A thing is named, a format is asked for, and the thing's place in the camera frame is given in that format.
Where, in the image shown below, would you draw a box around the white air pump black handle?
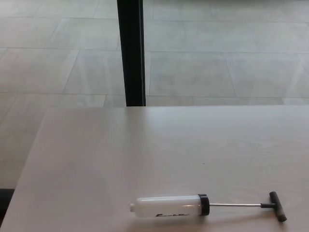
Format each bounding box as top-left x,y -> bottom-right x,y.
129,191 -> 288,222

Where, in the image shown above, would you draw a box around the black vertical post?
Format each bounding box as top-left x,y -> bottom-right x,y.
116,0 -> 147,107

